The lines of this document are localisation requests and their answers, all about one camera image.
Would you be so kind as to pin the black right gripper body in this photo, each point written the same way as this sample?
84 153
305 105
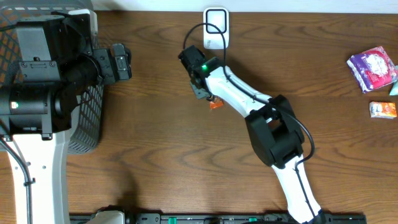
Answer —
199 93

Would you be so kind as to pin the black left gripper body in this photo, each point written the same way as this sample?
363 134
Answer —
104 66

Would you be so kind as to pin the orange brown snack bar wrapper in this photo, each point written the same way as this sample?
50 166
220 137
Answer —
216 102

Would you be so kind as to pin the red purple snack bag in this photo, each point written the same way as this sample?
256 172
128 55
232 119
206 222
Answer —
372 69

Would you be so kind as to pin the small orange snack box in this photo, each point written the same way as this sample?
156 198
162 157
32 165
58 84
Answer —
382 110

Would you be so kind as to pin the teal white snack packet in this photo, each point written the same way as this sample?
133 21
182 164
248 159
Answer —
394 89

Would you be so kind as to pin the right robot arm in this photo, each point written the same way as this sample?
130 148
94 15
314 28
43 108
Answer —
276 135

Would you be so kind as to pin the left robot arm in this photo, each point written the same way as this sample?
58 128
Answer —
55 76

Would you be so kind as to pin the white barcode scanner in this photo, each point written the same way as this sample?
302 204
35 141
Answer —
218 16

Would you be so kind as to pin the grey plastic mesh basket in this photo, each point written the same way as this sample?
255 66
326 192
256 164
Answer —
86 119

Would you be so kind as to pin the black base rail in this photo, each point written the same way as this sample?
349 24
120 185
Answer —
155 218

